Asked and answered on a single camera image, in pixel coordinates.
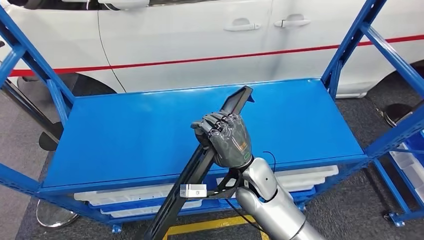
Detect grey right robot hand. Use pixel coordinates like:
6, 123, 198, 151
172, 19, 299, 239
190, 112, 254, 167

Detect black plastic plate part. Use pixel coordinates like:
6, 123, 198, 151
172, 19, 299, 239
142, 85, 255, 240

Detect blue metal shelf rack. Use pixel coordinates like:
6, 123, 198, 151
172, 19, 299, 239
0, 0, 424, 234

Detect white plastic crate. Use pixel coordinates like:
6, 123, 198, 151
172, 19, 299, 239
278, 175, 327, 188
281, 183, 316, 193
215, 164, 340, 186
389, 142, 424, 203
100, 200, 203, 219
73, 183, 181, 207

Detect white car with red stripe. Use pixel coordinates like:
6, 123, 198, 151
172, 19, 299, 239
0, 0, 424, 99

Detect dark round stanchion base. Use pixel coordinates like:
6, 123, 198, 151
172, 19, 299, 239
383, 103, 415, 128

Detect blue wheeled rack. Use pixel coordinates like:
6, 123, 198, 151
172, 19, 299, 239
372, 129, 424, 228

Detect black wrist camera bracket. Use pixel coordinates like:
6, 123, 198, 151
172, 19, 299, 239
205, 167, 244, 200

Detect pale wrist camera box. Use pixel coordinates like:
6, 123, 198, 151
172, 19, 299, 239
179, 184, 208, 199

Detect black camera cable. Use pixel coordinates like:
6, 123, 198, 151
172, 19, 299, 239
225, 198, 266, 233

